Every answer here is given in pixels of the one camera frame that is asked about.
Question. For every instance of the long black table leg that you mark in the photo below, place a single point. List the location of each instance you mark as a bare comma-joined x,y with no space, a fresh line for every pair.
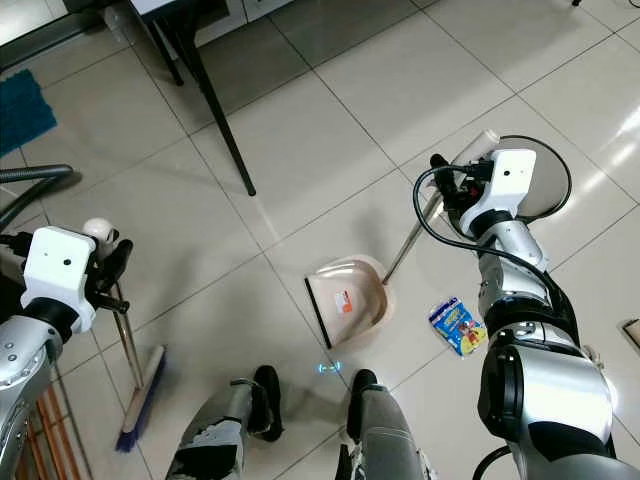
220,110

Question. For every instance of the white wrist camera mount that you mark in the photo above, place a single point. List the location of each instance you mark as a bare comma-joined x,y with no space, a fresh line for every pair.
510,185
60,262

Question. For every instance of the broom with blue bristles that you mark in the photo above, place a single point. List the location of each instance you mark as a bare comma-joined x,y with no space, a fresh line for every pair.
142,400

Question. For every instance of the brown wooden rack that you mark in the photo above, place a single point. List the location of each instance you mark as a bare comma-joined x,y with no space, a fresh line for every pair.
60,430

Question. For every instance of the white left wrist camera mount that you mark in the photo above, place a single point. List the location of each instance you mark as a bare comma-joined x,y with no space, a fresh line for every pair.
60,262

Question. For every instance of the short black table leg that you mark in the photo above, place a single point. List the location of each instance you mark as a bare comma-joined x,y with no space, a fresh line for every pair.
165,45

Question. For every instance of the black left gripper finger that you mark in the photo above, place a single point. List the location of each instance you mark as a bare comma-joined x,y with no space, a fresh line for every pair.
120,262

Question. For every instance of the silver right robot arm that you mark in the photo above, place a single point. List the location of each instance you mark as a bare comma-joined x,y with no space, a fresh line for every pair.
545,380

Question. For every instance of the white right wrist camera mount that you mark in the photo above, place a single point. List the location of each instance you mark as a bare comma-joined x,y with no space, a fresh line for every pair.
510,185

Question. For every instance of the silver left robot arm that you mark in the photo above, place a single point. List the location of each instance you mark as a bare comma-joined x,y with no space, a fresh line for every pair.
25,370

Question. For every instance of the blue shaggy mat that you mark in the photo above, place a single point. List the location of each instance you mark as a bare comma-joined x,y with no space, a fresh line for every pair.
25,110

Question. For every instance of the blue printed packet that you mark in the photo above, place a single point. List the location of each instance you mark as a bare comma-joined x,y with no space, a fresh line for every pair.
457,326

